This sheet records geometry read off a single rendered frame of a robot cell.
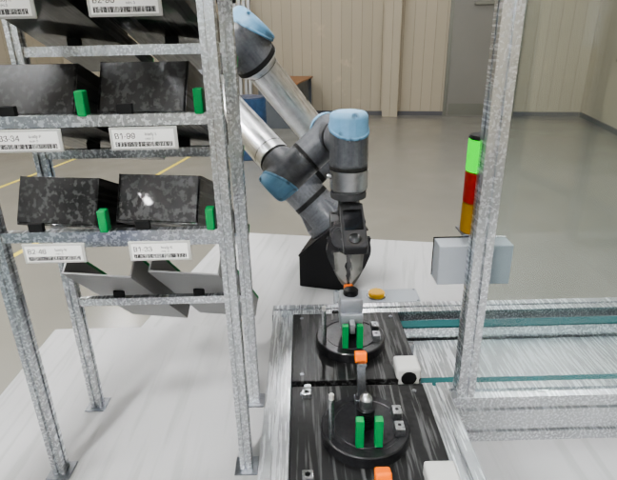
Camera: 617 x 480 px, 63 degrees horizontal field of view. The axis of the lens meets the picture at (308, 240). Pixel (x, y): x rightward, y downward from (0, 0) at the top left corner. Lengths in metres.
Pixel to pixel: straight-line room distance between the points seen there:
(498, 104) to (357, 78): 9.90
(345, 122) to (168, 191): 0.35
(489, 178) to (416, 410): 0.40
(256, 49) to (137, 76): 0.57
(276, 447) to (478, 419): 0.37
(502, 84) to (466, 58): 9.81
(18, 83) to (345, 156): 0.53
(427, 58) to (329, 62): 1.90
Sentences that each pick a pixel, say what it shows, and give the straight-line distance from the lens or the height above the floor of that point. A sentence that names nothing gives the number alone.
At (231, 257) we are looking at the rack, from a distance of 0.73.
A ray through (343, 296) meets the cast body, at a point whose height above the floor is 1.09.
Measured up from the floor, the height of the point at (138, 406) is 0.86.
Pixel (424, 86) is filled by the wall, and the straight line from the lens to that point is 10.61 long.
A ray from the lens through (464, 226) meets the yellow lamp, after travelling 0.84.
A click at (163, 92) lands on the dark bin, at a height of 1.49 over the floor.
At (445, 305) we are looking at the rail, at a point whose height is 0.96.
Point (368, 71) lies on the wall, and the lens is 10.61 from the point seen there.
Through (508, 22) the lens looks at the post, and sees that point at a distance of 0.76.
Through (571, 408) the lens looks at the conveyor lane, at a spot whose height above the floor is 0.93.
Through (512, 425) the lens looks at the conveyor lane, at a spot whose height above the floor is 0.90.
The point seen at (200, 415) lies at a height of 0.86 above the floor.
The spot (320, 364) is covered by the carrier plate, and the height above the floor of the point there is 0.97.
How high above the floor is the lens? 1.56
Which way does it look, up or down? 22 degrees down
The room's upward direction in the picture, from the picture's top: 1 degrees counter-clockwise
